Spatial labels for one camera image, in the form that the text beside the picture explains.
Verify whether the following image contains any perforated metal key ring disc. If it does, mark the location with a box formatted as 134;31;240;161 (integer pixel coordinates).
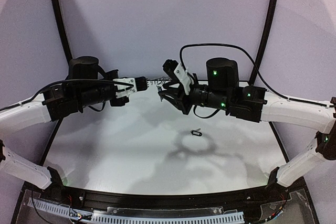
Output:
147;77;171;92

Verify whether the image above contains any black key tag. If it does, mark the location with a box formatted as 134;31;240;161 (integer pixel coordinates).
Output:
190;129;203;137

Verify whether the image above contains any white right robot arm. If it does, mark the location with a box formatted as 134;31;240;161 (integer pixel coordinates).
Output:
158;58;335;189

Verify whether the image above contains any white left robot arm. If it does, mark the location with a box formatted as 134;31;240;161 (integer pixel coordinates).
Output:
1;56;137;190

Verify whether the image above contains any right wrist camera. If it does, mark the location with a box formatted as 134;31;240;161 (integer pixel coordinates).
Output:
163;59;195;95

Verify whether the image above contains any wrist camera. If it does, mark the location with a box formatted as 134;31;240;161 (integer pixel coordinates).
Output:
113;77;149;98
163;59;195;95

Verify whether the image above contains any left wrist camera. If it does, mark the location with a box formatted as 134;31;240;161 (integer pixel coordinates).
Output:
113;77;149;98

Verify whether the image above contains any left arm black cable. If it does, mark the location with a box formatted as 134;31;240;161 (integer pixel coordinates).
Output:
0;79;133;112

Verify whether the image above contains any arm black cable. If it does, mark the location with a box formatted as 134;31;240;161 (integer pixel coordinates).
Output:
180;43;331;120
0;79;133;112

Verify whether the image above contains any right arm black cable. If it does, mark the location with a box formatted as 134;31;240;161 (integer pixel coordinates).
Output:
180;43;331;120

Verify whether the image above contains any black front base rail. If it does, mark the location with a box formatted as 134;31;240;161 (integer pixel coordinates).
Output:
22;179;313;216

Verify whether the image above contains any left black frame post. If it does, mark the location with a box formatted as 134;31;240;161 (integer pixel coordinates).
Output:
51;0;72;63

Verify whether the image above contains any black frame post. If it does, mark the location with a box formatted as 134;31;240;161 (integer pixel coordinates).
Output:
248;0;277;84
51;0;72;63

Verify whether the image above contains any white slotted cable duct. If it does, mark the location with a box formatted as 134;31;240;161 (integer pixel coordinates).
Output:
26;198;245;224

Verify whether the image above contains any right black frame post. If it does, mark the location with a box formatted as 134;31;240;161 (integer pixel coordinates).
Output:
248;0;277;84

